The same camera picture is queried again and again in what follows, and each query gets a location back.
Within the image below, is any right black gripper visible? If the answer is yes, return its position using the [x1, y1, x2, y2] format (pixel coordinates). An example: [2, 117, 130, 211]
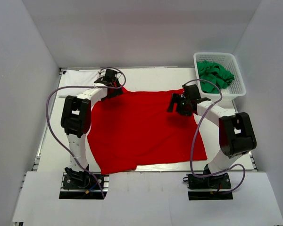
[167, 93, 193, 117]

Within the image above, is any red t shirt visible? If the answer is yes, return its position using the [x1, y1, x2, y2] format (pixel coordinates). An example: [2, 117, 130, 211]
[87, 90, 207, 174]

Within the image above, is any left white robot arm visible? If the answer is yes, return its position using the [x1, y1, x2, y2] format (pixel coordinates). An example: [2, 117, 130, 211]
[61, 67, 124, 188]

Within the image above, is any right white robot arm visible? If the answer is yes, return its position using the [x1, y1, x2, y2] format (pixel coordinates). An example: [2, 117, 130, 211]
[167, 85, 257, 188]

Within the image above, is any folded white t shirt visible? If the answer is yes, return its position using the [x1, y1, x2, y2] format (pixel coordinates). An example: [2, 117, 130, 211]
[58, 70, 99, 98]

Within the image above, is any green t shirt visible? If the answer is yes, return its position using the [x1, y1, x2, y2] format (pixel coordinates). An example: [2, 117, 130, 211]
[197, 61, 234, 94]

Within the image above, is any white plastic basket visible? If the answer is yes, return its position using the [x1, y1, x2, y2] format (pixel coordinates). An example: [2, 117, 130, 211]
[193, 52, 246, 101]

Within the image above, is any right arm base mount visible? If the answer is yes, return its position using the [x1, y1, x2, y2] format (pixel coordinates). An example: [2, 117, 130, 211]
[183, 173, 233, 201]

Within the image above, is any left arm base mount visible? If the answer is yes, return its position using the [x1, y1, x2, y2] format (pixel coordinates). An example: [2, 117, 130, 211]
[59, 173, 104, 200]

